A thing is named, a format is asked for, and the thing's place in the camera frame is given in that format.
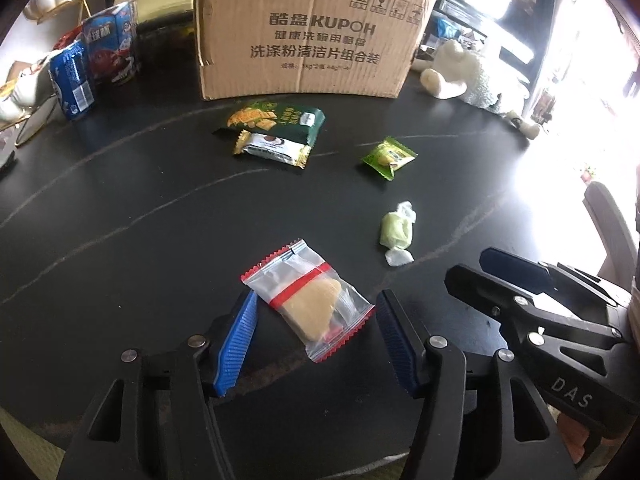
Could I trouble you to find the beige armchair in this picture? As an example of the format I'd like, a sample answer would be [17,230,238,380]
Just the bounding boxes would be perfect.
[582,180,640,261]

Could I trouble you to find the light green wrapped candy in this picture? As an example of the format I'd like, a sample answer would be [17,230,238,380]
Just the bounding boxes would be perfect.
[378,201,417,266]

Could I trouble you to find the blue soda can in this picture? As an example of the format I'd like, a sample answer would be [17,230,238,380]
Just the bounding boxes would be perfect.
[48,40,97,121]

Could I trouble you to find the pale yellow cloth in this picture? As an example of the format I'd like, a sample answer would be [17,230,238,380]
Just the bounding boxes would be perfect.
[0,407,68,480]

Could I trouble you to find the brown cardboard box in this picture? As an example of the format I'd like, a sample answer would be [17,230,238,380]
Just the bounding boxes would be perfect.
[192,0,437,102]

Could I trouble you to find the person's right hand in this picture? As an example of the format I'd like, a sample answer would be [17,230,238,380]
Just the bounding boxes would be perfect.
[557,412,598,463]

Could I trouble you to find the small green snack packet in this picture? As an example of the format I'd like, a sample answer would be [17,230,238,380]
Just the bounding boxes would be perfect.
[361,136,419,181]

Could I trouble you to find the white plush sheep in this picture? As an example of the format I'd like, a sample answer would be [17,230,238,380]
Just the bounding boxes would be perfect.
[419,37,543,140]

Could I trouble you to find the white gold-edged snack packet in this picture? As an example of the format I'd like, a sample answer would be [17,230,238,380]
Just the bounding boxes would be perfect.
[231,130,311,168]

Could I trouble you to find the blue drink carton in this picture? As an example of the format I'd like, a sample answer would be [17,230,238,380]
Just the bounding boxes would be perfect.
[81,1,141,85]

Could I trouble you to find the clear red-striped biscuit packet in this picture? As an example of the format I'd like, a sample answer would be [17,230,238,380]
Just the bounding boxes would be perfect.
[241,239,377,363]

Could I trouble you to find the blue snack bag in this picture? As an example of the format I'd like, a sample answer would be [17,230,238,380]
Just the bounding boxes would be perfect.
[429,15,460,43]

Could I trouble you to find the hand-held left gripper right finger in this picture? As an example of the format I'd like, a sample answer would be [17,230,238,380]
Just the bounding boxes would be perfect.
[375,289,581,480]

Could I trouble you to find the dark green cracker packet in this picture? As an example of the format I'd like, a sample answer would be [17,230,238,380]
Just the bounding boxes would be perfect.
[212,100,326,147]

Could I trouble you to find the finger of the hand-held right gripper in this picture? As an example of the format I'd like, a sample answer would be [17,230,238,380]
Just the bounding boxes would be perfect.
[444,263,626,348]
[479,247,633,308]

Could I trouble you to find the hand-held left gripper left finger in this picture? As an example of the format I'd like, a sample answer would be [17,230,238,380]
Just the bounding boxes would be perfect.
[55,290,259,480]

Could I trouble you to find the white shell tiered stand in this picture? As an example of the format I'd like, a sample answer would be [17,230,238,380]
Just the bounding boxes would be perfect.
[0,0,111,181]

